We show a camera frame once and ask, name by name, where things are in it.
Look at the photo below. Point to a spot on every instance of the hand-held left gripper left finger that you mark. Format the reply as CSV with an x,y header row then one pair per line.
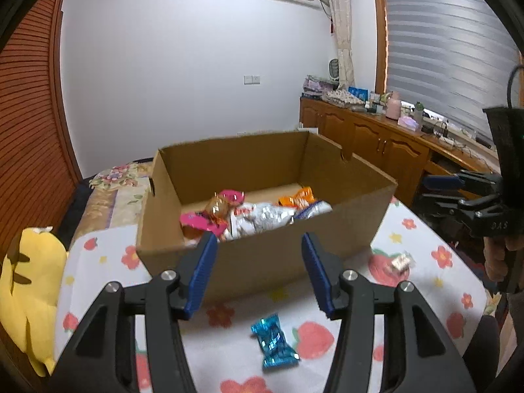
x,y
202,270

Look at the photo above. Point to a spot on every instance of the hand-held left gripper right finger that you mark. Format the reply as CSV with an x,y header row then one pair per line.
x,y
315,274

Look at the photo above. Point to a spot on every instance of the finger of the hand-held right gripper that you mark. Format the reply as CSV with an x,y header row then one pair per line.
x,y
440,181
450,206

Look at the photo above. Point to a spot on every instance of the pink snack packet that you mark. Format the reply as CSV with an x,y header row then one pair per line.
x,y
200,222
231,195

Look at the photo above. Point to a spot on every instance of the cardboard box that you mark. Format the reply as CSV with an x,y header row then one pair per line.
x,y
266,262

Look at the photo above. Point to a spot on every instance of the gold snack packet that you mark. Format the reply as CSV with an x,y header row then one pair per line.
x,y
217,208

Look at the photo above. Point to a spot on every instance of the blue and white snack packet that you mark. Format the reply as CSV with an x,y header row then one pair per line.
x,y
313,211

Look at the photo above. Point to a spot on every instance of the silver snack packet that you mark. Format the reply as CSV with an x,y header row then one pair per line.
x,y
262,219

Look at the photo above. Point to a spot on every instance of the orange snack packet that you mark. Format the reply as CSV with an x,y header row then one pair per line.
x,y
299,198

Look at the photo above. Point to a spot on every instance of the blue foil candy packet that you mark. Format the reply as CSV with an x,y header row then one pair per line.
x,y
272,344

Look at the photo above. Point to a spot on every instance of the person's right hand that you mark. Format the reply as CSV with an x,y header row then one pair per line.
x,y
497,258

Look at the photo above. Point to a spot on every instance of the pink tissue box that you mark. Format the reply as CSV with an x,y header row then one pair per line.
x,y
409,123

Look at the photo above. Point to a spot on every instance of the green bottle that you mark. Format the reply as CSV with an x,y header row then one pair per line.
x,y
419,114

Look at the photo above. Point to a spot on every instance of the small wrapped snack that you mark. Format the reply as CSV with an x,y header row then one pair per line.
x,y
400,262

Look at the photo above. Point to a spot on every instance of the wooden cabinet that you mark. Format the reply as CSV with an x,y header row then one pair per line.
x,y
368,139

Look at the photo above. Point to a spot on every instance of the pink kettle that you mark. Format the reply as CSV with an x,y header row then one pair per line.
x,y
394,106

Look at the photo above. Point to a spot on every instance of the strawberry print bed sheet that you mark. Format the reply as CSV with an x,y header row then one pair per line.
x,y
229,360

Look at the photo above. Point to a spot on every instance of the floral blanket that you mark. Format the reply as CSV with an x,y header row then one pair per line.
x,y
114,200

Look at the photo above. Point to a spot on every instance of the blue box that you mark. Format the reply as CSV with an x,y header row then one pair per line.
x,y
358,93

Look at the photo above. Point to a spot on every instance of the floral fabric bundle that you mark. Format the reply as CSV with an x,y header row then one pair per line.
x,y
342,97

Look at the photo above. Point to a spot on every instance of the grey window blind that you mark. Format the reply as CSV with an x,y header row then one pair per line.
x,y
442,49

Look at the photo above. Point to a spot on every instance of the dark clothing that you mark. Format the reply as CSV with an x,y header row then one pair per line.
x,y
483,344

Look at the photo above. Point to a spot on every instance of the small desk fan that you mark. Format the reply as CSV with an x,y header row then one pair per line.
x,y
335,68

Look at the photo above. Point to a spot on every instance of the purple folded cloth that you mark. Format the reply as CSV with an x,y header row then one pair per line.
x,y
319,85

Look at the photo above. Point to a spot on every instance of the yellow plush toy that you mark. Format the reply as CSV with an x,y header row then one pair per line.
x,y
28,294

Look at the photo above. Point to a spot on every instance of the beige curtain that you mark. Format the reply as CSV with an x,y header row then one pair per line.
x,y
342,16

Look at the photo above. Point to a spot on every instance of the wooden slatted door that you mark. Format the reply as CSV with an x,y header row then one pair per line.
x,y
28,131

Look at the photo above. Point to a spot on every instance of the wooden window frame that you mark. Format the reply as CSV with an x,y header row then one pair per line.
x,y
380,28

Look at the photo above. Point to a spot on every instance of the white wall switch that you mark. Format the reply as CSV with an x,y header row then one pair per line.
x,y
252,79

